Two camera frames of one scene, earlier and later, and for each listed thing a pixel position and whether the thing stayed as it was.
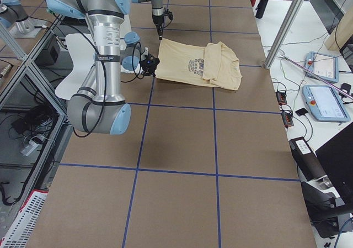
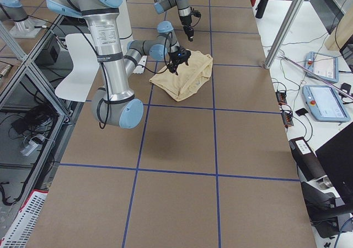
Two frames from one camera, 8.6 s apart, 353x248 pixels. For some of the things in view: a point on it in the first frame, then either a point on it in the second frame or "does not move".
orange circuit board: x=281 y=98 does not move
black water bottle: x=262 y=5 does not move
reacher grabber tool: x=317 y=75 does not move
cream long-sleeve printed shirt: x=215 y=64 to x=190 y=78
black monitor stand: x=325 y=211 does not move
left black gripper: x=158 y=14 to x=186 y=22
